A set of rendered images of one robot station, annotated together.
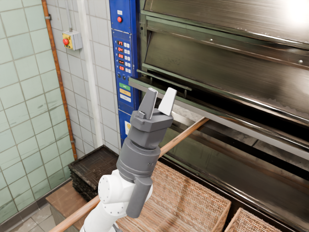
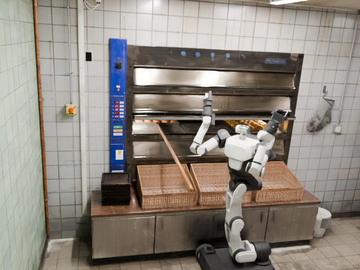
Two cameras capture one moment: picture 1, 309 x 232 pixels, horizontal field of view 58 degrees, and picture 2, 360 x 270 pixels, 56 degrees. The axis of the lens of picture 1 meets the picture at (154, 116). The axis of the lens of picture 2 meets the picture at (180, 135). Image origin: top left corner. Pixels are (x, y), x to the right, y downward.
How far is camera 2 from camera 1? 274 cm
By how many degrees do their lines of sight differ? 52
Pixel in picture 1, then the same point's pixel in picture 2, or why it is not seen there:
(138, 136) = (210, 103)
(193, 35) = (159, 90)
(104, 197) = (208, 121)
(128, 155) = (209, 109)
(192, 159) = (162, 152)
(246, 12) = (181, 79)
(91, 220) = (199, 137)
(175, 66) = (151, 106)
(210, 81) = (170, 107)
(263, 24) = (188, 81)
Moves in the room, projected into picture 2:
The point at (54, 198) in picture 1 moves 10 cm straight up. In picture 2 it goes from (96, 212) to (96, 203)
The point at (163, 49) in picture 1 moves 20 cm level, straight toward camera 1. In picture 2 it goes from (142, 100) to (156, 103)
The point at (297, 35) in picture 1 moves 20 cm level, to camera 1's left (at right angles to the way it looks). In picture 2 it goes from (199, 83) to (188, 84)
